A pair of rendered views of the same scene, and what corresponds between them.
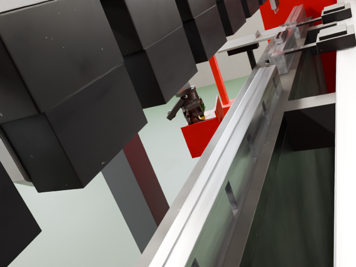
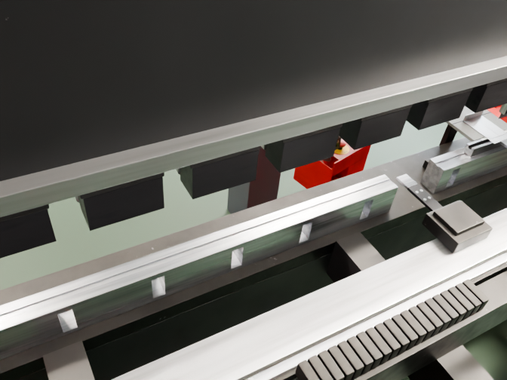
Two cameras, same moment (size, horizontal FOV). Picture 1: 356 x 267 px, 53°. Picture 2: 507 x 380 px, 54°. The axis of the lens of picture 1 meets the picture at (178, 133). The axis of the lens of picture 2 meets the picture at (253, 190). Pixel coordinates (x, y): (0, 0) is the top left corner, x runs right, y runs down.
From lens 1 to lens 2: 0.76 m
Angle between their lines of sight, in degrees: 32
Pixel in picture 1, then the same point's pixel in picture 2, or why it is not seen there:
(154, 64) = (90, 207)
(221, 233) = (121, 303)
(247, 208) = (173, 298)
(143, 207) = not seen: hidden behind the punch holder
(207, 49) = (200, 190)
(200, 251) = (81, 307)
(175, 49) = (133, 195)
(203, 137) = (311, 173)
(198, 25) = (197, 173)
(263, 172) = (225, 282)
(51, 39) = not seen: outside the picture
